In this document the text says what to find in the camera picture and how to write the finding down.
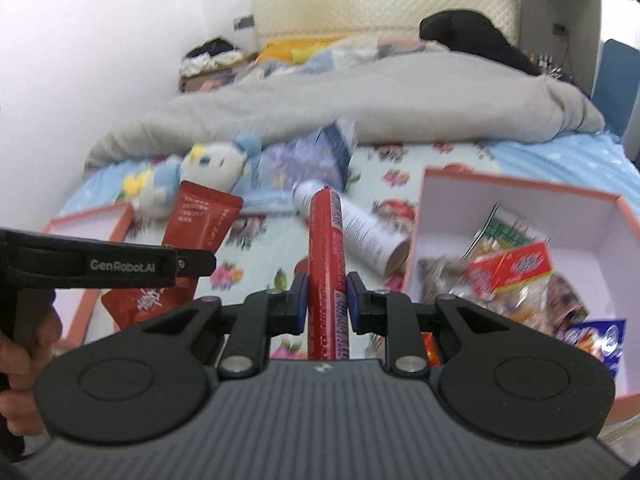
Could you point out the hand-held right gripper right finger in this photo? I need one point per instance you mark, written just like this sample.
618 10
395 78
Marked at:
353 305

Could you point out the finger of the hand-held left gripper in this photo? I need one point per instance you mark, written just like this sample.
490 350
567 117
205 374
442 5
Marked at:
197 262

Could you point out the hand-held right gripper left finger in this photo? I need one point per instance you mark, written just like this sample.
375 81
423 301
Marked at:
301 305

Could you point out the dark red pouch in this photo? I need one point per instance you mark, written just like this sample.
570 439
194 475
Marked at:
200 215

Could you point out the red sausage stick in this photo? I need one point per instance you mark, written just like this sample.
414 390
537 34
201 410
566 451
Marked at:
327 260

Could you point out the grey snack packet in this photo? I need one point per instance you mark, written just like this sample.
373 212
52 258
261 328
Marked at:
437 280

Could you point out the pink cardboard box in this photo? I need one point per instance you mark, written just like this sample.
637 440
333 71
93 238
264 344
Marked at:
550 210

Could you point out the person's left hand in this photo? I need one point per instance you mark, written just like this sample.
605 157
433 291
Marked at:
25 390

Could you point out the pink box lid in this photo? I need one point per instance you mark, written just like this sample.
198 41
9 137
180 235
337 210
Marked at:
95 222

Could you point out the white spray bottle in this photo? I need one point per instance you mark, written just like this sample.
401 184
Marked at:
370 235

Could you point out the red-edged jerky packet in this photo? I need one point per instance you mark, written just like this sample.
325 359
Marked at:
430 350

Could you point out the white and blue plush toy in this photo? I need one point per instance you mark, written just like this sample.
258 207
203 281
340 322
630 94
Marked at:
215 162

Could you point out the blue purple plastic bag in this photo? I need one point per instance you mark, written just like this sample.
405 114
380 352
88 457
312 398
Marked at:
300 160

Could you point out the clear brown jerky packet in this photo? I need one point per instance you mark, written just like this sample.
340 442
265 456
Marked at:
505 310

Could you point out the red gold-edged snack packet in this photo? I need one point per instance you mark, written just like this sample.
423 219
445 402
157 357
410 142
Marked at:
515 265

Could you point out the green snack packet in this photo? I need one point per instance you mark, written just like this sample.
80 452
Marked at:
510 230

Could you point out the floral bed sheet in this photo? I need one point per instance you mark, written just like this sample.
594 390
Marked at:
450 160

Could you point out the pile of clothes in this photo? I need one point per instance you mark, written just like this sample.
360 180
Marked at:
210 52

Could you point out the dark brown snack packet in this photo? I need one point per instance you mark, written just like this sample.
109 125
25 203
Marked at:
565 300

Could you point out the grey duvet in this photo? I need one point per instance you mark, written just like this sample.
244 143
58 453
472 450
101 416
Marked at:
400 95

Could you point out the yellow pillow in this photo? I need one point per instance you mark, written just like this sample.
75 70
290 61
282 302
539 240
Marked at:
280 52

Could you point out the blue snack packet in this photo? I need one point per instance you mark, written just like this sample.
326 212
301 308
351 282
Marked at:
600 340

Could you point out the patterned patchwork quilt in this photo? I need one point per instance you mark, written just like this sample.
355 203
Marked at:
350 52

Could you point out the black clothing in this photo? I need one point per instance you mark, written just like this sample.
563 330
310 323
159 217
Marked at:
465 30

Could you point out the cream quilted headboard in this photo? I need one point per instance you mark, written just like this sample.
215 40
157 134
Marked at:
375 5

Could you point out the black cabinet socket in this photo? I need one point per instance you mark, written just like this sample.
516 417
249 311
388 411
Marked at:
560 28

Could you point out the blue chair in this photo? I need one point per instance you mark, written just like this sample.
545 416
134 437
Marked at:
620 85

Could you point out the wall socket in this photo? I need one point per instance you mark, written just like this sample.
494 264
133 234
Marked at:
244 21

